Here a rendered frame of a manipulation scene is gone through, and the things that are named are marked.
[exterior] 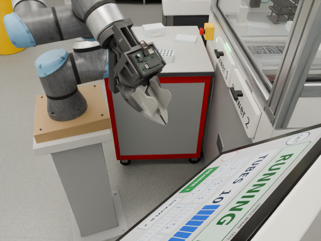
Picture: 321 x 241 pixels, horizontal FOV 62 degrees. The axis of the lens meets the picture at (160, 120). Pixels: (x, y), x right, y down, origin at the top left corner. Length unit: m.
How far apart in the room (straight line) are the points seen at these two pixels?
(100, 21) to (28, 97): 2.30
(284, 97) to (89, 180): 0.89
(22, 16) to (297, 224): 0.63
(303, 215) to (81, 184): 1.06
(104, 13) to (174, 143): 1.28
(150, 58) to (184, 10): 1.51
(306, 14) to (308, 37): 0.05
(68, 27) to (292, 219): 0.56
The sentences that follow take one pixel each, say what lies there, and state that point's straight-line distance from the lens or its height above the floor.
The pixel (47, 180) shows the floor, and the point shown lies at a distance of 1.98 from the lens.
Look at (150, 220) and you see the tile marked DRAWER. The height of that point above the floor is 1.00.
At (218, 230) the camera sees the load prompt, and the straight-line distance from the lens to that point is 0.34.
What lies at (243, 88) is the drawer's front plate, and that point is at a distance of 1.01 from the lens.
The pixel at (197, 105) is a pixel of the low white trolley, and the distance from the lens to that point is 1.55.
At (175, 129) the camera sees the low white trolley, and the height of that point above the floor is 0.35.
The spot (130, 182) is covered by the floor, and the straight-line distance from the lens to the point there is 1.83.
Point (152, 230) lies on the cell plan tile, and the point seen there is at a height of 1.04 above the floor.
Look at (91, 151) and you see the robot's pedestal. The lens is 1.15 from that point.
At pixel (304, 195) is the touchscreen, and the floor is 1.19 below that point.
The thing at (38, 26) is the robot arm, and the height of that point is 1.24.
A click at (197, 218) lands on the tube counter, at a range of 0.40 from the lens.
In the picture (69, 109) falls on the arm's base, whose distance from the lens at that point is 1.05.
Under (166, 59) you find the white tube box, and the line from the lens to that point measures 1.48.
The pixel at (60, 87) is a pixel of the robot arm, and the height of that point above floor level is 0.94.
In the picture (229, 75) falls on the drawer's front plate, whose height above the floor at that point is 0.88.
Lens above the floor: 1.46
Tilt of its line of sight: 40 degrees down
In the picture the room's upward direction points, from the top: straight up
